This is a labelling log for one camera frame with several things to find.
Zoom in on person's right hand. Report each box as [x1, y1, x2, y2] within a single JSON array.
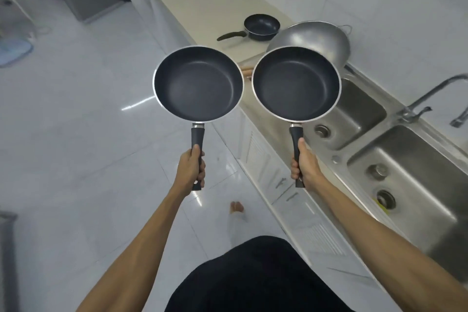
[[291, 138, 327, 194]]

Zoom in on person's left hand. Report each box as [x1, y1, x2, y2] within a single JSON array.
[[174, 144, 206, 196]]

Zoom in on person's left forearm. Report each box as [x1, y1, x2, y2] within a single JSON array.
[[76, 185, 191, 312]]

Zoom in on person's right forearm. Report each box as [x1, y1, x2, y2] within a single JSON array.
[[306, 176, 468, 312]]

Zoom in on white kitchen cabinet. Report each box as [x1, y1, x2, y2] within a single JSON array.
[[114, 0, 390, 312]]

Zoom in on yellow sponge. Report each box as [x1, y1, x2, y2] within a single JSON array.
[[373, 198, 390, 216]]

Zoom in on steel wok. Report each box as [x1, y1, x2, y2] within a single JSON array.
[[238, 21, 353, 80]]

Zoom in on stainless steel double sink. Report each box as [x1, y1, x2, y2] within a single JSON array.
[[300, 63, 468, 287]]

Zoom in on small black frying pan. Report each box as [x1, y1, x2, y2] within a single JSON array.
[[216, 14, 281, 42]]

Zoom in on person's black shorts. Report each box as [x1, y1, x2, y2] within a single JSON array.
[[165, 236, 356, 312]]

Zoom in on chrome faucet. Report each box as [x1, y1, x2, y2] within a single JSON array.
[[397, 73, 468, 123]]

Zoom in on blue fan base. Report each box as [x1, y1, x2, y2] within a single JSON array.
[[0, 38, 34, 68]]

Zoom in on grey bin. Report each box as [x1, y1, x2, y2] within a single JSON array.
[[0, 212, 19, 312]]

